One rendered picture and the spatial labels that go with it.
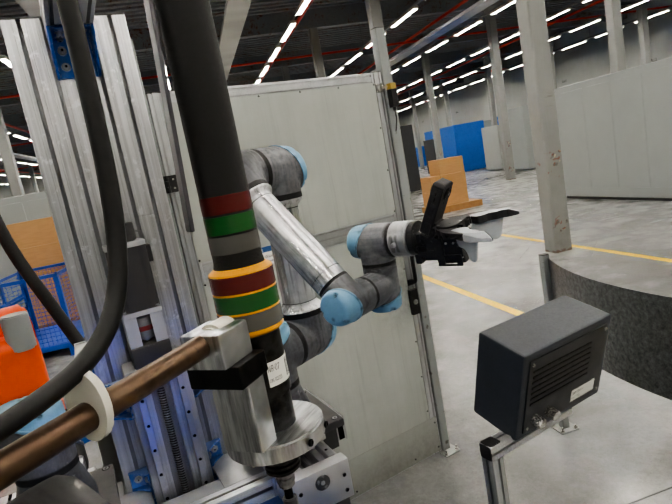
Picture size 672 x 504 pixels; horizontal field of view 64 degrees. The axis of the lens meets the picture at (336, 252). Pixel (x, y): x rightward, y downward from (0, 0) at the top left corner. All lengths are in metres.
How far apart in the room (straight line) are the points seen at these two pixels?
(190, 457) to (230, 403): 1.04
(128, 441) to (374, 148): 1.73
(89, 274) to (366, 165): 1.58
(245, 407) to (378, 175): 2.30
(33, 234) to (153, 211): 7.27
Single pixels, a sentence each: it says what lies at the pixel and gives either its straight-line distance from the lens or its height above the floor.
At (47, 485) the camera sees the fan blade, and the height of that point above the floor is 1.42.
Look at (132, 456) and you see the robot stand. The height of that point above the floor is 1.02.
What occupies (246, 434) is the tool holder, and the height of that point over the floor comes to 1.46.
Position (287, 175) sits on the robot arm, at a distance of 1.28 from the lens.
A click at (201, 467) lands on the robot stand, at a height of 0.98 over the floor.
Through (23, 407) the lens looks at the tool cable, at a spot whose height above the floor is 1.55.
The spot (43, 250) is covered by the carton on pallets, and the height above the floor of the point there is 1.15.
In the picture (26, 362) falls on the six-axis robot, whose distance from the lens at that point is 4.39.
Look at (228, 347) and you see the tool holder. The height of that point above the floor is 1.52.
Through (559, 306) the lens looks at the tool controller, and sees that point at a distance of 1.20.
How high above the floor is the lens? 1.62
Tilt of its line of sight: 9 degrees down
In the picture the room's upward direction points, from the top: 11 degrees counter-clockwise
